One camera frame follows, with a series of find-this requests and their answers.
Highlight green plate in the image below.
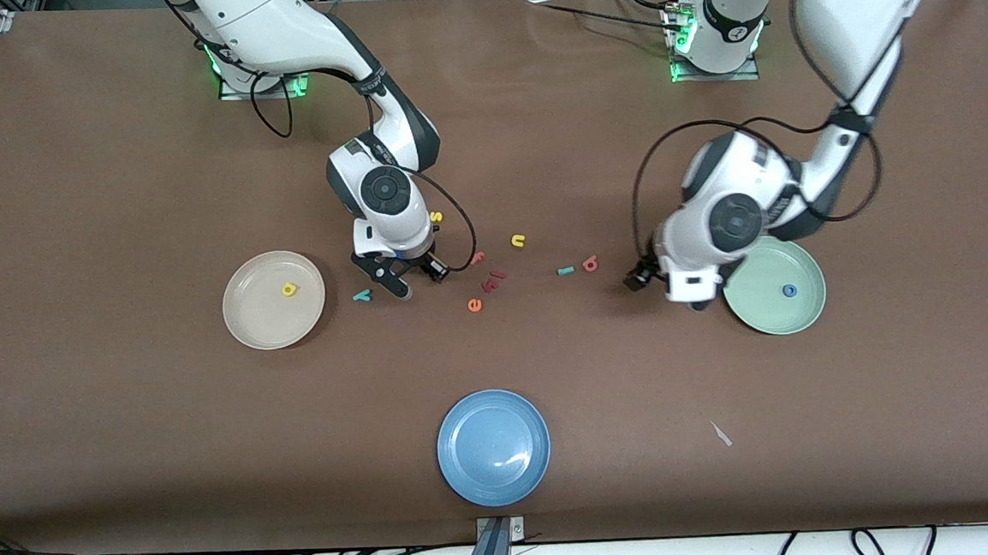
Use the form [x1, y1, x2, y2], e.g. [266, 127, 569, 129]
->
[719, 234, 830, 339]

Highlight beige brown plate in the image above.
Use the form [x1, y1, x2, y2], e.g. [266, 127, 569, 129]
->
[219, 248, 330, 354]

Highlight blue plate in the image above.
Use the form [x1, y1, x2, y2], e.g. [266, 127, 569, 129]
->
[433, 385, 555, 511]

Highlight brown paper table cover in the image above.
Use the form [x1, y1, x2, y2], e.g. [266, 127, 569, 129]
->
[0, 0, 988, 555]

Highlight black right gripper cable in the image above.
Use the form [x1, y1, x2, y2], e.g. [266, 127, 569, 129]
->
[406, 167, 478, 277]

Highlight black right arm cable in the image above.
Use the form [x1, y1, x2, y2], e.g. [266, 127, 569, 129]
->
[248, 71, 295, 142]

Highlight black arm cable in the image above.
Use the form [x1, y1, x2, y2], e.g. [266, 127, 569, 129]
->
[248, 71, 295, 142]
[786, 0, 888, 227]

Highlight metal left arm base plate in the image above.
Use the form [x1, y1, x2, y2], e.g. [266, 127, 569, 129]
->
[666, 0, 761, 86]

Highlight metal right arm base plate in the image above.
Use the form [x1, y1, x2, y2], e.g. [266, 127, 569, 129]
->
[217, 65, 317, 102]

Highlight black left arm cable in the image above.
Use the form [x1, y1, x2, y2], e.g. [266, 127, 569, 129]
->
[786, 0, 888, 227]

